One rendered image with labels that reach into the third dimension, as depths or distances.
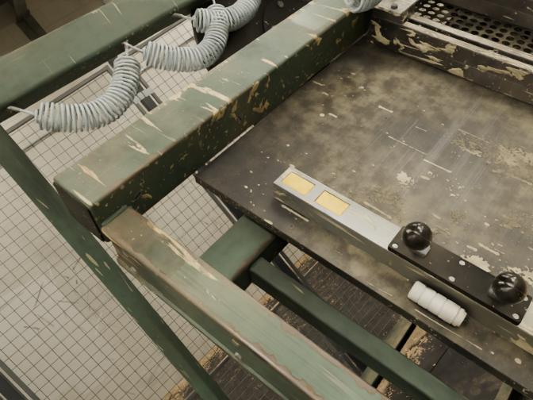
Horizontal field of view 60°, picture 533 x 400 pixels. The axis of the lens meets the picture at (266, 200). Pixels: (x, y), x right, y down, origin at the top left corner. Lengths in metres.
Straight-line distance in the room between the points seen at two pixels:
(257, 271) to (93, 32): 0.75
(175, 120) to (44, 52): 0.48
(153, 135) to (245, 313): 0.35
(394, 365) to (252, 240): 0.30
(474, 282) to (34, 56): 1.01
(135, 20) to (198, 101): 0.49
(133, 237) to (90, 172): 0.13
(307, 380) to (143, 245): 0.31
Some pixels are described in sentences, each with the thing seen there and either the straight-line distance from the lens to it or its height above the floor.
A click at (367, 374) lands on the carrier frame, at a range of 1.80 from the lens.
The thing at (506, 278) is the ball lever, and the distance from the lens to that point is 0.61.
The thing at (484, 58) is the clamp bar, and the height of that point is 1.55.
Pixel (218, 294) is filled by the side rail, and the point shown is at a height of 1.59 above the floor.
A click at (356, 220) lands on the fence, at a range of 0.75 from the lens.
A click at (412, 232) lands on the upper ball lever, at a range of 0.61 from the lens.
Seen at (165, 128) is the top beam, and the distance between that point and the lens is 0.82.
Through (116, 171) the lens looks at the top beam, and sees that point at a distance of 0.77.
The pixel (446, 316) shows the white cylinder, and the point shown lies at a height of 1.37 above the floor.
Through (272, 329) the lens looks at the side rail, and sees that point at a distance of 0.64.
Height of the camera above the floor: 1.76
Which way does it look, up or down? 9 degrees down
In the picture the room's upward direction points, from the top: 39 degrees counter-clockwise
